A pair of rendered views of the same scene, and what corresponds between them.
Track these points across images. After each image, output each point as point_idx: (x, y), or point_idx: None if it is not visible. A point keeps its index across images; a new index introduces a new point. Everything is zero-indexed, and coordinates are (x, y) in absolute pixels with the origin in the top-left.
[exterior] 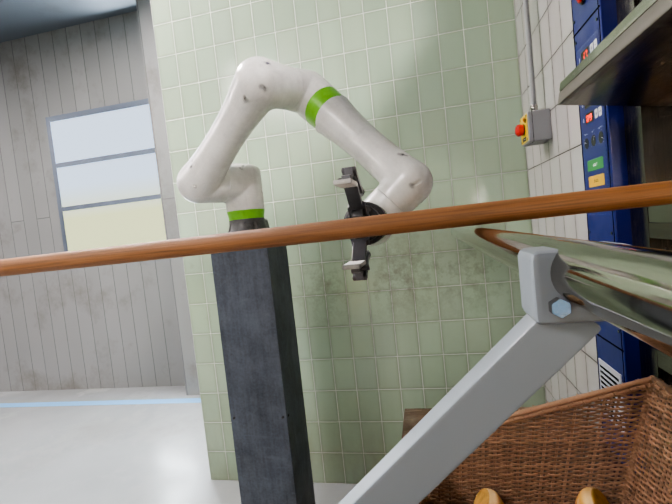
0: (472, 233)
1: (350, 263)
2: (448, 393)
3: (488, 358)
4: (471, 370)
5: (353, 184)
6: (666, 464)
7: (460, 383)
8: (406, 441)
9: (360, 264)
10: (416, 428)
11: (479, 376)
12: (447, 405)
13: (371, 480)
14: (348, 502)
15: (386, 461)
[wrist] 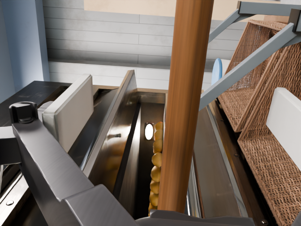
0: (186, 199)
1: (284, 113)
2: (213, 87)
3: (202, 94)
4: (206, 92)
5: (83, 127)
6: None
7: (209, 89)
8: (225, 76)
9: (267, 126)
10: (222, 79)
11: (204, 91)
12: (212, 84)
13: (235, 67)
14: (243, 61)
15: (231, 71)
